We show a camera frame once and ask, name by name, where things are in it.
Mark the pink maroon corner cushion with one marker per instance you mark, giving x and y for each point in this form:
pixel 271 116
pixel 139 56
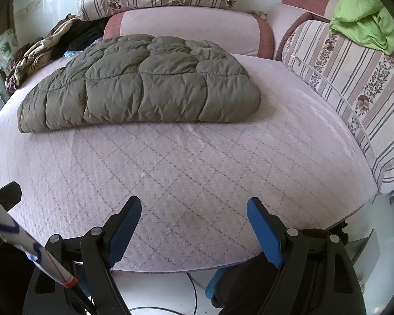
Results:
pixel 302 6

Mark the blue shoe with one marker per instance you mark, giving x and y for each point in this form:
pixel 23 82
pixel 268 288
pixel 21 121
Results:
pixel 215 285

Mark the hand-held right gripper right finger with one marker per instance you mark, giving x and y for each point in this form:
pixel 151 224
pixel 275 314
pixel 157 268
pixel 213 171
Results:
pixel 266 233

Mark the green cloth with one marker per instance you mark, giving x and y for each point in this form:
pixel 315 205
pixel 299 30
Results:
pixel 361 16

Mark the floral print bag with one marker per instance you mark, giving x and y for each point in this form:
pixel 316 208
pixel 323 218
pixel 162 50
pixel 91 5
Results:
pixel 3 47

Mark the blue plastic bag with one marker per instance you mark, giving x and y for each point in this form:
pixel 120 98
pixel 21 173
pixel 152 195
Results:
pixel 72 54

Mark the olive quilted hooded jacket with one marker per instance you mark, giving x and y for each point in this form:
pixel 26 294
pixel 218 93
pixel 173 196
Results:
pixel 144 85

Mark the pink quilted bed mattress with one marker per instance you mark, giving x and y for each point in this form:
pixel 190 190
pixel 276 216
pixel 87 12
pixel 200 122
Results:
pixel 184 170

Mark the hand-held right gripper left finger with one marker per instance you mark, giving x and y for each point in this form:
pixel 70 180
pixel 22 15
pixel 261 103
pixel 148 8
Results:
pixel 121 233

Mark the beige brown fleece blanket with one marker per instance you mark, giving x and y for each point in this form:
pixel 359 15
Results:
pixel 36 52

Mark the striped floral side cushion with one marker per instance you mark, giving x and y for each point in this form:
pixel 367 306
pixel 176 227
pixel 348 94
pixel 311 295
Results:
pixel 354 82

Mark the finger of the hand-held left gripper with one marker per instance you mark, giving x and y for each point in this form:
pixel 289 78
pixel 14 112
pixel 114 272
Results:
pixel 8 195

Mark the pink bolster cushion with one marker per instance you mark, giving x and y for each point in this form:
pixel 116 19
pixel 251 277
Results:
pixel 190 29

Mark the person's dark trouser leg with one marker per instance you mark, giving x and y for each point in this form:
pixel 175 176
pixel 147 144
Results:
pixel 246 285

